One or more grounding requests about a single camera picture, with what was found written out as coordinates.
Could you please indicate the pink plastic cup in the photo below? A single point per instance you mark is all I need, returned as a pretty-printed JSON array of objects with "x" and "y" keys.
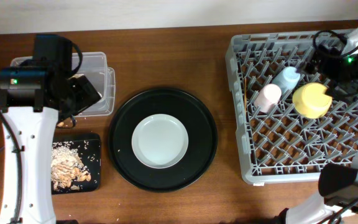
[{"x": 268, "y": 97}]

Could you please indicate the wooden chopstick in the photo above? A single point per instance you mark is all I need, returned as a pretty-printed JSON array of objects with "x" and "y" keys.
[{"x": 245, "y": 95}]

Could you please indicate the black rectangular tray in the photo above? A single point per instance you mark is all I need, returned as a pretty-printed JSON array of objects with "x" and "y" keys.
[{"x": 85, "y": 149}]

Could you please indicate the round black serving tray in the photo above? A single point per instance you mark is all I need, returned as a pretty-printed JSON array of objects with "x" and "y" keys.
[{"x": 198, "y": 121}]

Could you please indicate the yellow plastic bowl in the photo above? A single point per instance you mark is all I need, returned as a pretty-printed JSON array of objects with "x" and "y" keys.
[{"x": 311, "y": 100}]

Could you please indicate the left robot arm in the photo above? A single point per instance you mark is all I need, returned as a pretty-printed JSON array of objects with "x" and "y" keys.
[{"x": 34, "y": 97}]

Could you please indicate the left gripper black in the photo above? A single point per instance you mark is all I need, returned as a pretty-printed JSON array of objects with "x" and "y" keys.
[{"x": 87, "y": 93}]

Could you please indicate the blue plastic cup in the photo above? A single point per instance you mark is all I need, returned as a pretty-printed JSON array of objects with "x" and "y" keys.
[{"x": 287, "y": 79}]

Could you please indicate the food crumb on table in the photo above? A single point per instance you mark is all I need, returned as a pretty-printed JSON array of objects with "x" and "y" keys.
[{"x": 60, "y": 124}]

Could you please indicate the grey dishwasher rack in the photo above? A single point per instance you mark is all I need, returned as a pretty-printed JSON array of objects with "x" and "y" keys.
[{"x": 282, "y": 145}]

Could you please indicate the grey plate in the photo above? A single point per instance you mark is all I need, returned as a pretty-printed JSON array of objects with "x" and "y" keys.
[{"x": 160, "y": 141}]

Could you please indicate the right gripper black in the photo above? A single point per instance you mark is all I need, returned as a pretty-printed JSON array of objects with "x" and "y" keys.
[{"x": 329, "y": 56}]

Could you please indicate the food scraps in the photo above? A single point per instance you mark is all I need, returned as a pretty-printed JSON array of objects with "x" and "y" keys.
[{"x": 67, "y": 168}]

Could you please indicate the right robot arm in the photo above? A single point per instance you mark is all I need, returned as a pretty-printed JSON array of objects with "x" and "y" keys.
[{"x": 337, "y": 194}]

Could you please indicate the clear plastic storage bin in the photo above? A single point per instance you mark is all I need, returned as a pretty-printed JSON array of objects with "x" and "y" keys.
[{"x": 94, "y": 67}]

